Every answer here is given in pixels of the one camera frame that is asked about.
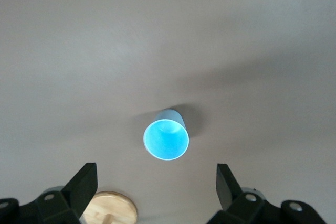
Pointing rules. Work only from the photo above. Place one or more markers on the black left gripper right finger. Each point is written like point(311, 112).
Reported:
point(231, 195)

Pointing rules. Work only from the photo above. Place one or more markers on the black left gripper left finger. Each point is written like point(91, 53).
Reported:
point(76, 192)

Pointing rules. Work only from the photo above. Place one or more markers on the light blue plastic cup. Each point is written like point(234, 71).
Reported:
point(166, 140)

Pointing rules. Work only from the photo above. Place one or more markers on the wooden mug tree stand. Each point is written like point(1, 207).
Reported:
point(115, 208)

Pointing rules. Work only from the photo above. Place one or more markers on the brown table cover mat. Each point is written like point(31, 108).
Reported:
point(78, 37)

